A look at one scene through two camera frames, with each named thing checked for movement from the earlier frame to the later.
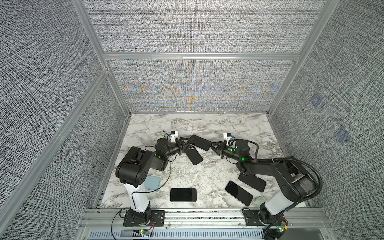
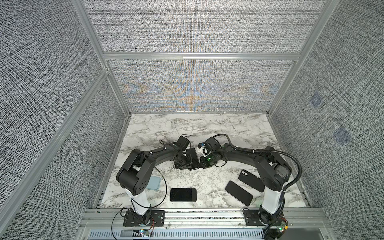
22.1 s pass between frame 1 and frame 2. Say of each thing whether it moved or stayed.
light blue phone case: stayed
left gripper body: moved
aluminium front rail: stayed
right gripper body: moved
